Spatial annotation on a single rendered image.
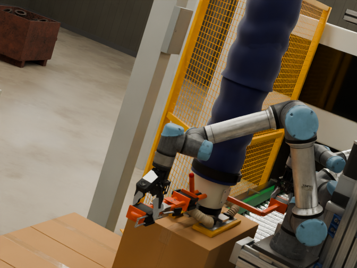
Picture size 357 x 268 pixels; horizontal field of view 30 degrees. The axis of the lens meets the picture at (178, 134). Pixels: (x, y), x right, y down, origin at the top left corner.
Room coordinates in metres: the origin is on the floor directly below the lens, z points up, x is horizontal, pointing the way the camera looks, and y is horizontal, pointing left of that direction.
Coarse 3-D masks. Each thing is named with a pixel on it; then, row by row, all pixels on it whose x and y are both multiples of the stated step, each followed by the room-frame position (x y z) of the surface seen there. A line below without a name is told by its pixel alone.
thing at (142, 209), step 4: (136, 204) 2.33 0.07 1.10; (140, 204) 2.35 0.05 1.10; (144, 204) 2.36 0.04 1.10; (132, 208) 2.30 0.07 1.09; (136, 208) 2.29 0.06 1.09; (140, 208) 2.30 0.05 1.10; (144, 208) 2.32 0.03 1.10; (148, 208) 2.33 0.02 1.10; (152, 208) 2.35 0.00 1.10; (128, 212) 2.30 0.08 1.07; (136, 212) 2.29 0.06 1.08; (140, 212) 2.28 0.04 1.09; (144, 212) 2.28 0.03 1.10; (148, 212) 2.29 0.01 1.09; (128, 216) 2.30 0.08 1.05; (132, 220) 2.29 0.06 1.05; (136, 220) 2.29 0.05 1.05
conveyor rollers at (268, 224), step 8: (280, 192) 5.31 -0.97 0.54; (264, 208) 4.70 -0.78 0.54; (248, 216) 4.38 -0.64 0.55; (256, 216) 4.45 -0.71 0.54; (264, 216) 4.51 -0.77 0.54; (272, 216) 4.58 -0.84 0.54; (280, 216) 4.65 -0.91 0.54; (264, 224) 4.33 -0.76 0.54; (272, 224) 4.40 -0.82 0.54; (256, 232) 4.15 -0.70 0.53; (264, 232) 4.15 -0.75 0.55; (272, 232) 4.21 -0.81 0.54; (256, 240) 3.97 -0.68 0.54
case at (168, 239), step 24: (168, 216) 2.74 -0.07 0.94; (240, 216) 3.07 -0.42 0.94; (144, 240) 2.63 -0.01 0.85; (168, 240) 2.59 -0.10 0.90; (192, 240) 2.56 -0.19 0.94; (216, 240) 2.65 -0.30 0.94; (120, 264) 2.66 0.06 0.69; (144, 264) 2.62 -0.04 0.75; (168, 264) 2.57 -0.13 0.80; (192, 264) 2.53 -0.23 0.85; (216, 264) 2.65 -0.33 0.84
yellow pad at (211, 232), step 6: (228, 216) 2.90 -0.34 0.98; (198, 222) 2.75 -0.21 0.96; (216, 222) 2.80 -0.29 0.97; (228, 222) 2.86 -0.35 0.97; (234, 222) 2.90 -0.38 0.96; (240, 222) 2.96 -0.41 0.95; (198, 228) 2.69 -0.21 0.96; (204, 228) 2.69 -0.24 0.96; (210, 228) 2.71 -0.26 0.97; (216, 228) 2.73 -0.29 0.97; (222, 228) 2.77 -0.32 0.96; (228, 228) 2.83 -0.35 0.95; (210, 234) 2.66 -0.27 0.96; (216, 234) 2.70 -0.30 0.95
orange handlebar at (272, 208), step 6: (198, 192) 2.79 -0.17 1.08; (168, 198) 2.55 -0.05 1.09; (174, 198) 2.59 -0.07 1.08; (204, 198) 2.77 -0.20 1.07; (228, 198) 2.86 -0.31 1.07; (234, 198) 2.86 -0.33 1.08; (168, 204) 2.56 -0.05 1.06; (174, 204) 2.51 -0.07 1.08; (180, 204) 2.55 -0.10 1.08; (240, 204) 2.84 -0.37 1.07; (246, 204) 2.83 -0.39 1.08; (276, 204) 2.99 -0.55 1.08; (252, 210) 2.81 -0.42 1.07; (258, 210) 2.81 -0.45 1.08; (264, 210) 2.83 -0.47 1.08; (270, 210) 2.87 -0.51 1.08; (132, 216) 2.28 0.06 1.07; (138, 216) 2.27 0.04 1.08
